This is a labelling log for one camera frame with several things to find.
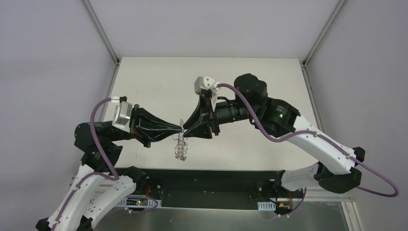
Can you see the right white cable duct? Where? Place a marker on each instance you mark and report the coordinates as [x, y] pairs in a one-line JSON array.
[[266, 206]]

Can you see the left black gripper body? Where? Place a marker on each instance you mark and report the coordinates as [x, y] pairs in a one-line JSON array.
[[136, 123]]

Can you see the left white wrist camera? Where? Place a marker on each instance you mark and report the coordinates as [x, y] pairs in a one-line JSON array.
[[122, 114]]

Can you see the left aluminium frame post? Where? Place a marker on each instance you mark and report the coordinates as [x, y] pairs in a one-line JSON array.
[[100, 31]]

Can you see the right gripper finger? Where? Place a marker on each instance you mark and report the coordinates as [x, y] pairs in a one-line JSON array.
[[200, 115], [202, 131]]

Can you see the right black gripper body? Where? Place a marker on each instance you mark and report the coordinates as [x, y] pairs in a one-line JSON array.
[[210, 115]]

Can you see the right aluminium frame post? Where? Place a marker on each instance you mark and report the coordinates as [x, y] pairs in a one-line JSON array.
[[324, 31]]

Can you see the aluminium rail frame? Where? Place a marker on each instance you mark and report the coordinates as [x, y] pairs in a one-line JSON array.
[[318, 194]]

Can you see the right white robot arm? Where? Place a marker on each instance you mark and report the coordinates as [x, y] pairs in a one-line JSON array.
[[336, 167]]

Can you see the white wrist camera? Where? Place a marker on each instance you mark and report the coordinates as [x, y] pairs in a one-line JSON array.
[[122, 114], [208, 87]]

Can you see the white cable duct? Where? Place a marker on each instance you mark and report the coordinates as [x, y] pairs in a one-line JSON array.
[[266, 206], [139, 203]]

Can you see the left white cable duct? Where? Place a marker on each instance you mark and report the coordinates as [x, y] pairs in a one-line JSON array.
[[139, 203]]

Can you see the aluminium frame post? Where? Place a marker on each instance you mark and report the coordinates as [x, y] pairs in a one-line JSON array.
[[100, 31], [324, 31]]

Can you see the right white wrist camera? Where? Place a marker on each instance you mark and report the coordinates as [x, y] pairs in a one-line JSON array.
[[208, 87]]

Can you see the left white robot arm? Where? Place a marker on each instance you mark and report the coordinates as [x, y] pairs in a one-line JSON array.
[[98, 187]]

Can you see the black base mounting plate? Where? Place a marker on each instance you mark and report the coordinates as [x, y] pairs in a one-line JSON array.
[[213, 189]]

